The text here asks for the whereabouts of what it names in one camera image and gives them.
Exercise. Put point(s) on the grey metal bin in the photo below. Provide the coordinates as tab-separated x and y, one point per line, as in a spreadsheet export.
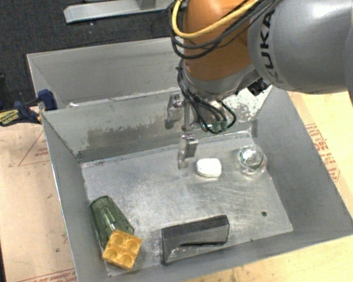
173	201

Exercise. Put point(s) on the yellow four-cup toy block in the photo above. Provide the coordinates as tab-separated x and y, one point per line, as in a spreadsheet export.
122	249

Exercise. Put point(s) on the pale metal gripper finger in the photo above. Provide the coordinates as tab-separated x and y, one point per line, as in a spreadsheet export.
171	112
187	151

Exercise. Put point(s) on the brown cardboard board, red print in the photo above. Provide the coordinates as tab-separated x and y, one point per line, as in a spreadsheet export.
21	196

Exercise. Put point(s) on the white rounded block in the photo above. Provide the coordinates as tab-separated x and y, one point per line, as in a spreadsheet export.
208	167

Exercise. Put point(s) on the black cylinder on white bracket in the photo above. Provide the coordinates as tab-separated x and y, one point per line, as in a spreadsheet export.
256	86

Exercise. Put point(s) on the clear round glass thing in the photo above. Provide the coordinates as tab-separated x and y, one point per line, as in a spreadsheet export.
251	159

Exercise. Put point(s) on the dark green flat block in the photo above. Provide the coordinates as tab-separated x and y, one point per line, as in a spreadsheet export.
195	234

